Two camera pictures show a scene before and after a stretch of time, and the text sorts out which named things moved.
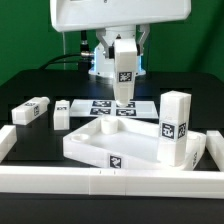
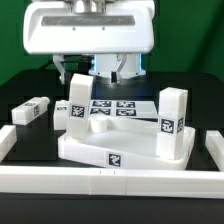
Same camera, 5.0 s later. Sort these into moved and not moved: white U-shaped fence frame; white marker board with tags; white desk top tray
Moved: white desk top tray
Not moved: white U-shaped fence frame; white marker board with tags
